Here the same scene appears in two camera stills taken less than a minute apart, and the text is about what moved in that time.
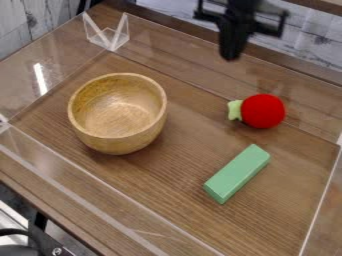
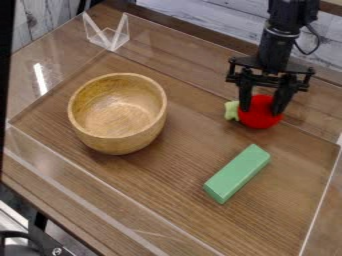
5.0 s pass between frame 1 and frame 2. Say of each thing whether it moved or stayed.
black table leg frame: stayed
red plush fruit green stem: stayed
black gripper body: moved
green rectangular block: stayed
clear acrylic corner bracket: stayed
